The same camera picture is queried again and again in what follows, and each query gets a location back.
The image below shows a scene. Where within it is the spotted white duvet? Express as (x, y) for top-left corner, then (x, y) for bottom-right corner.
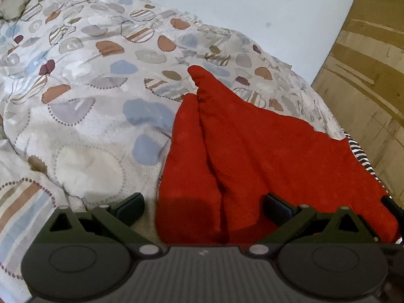
(1, 0), (344, 302)

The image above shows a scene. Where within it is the red garment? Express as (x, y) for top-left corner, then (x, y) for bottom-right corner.
(156, 66), (399, 246)

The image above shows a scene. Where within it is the black white striped bedsheet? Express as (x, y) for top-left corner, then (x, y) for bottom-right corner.
(342, 129), (394, 200)

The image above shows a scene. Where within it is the plywood wardrobe panel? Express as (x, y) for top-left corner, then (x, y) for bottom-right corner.
(312, 0), (403, 205)

